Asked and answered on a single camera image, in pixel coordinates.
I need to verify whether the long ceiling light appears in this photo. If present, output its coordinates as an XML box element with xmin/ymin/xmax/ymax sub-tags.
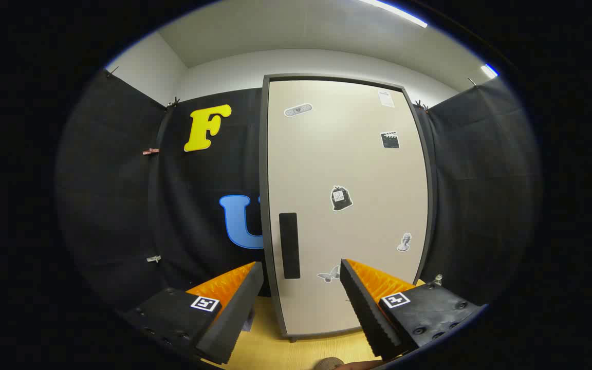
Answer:
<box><xmin>358</xmin><ymin>0</ymin><xmax>429</xmax><ymax>29</ymax></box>

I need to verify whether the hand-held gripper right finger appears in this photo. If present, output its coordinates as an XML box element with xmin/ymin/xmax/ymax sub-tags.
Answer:
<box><xmin>339</xmin><ymin>258</ymin><xmax>487</xmax><ymax>361</ymax></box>

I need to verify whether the dark grey shoe cabinet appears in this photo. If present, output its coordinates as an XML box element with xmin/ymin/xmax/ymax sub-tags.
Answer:
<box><xmin>259</xmin><ymin>73</ymin><xmax>438</xmax><ymax>343</ymax></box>

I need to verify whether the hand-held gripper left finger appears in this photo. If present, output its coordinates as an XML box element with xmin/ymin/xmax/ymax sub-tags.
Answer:
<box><xmin>121</xmin><ymin>261</ymin><xmax>266</xmax><ymax>365</ymax></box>

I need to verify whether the black backdrop cloth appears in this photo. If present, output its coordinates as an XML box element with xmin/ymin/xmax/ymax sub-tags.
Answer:
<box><xmin>54</xmin><ymin>69</ymin><xmax>542</xmax><ymax>314</ymax></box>

